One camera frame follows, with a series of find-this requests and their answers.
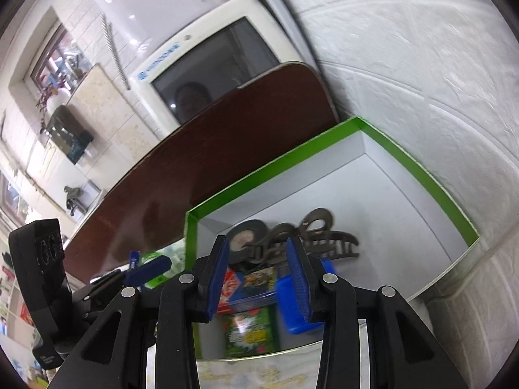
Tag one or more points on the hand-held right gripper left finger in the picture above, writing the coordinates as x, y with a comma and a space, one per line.
215, 279

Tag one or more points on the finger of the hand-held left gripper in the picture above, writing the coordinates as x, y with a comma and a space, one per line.
109, 279
150, 269

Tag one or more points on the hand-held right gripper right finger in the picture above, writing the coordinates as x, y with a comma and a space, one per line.
298, 279

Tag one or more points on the red and blue card box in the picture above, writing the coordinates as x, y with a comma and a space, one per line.
255, 285

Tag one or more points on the blue square plastic box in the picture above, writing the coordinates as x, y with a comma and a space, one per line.
292, 324

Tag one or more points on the brown hair claw clip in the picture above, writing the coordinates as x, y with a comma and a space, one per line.
336, 243
279, 231

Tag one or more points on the black tape roll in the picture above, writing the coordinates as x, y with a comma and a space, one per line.
251, 229

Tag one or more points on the small green printed box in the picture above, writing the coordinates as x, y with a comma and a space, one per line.
251, 332

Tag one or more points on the green cardboard box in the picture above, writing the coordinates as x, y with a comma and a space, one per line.
385, 194

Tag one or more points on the white storage shelf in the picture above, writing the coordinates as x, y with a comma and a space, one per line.
8, 291

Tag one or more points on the giraffe printed cloth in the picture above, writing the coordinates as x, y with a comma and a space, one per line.
259, 372

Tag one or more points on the brown wooden headboard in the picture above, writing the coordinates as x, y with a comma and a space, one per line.
202, 150

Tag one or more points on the beige stone slab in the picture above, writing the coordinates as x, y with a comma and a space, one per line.
109, 113

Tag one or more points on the purple leafed plant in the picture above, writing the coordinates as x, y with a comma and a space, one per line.
44, 101

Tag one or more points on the white round vase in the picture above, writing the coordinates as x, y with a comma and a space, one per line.
59, 101

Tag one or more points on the white purifier with screen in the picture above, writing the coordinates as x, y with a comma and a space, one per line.
219, 56

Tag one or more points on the white flat panel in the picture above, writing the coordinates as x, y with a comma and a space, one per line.
284, 12

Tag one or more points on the white water tank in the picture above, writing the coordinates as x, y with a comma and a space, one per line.
162, 0

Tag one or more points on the dark green wall holder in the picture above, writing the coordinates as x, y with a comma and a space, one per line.
67, 135

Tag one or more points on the small wall window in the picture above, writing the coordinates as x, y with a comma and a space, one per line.
56, 56

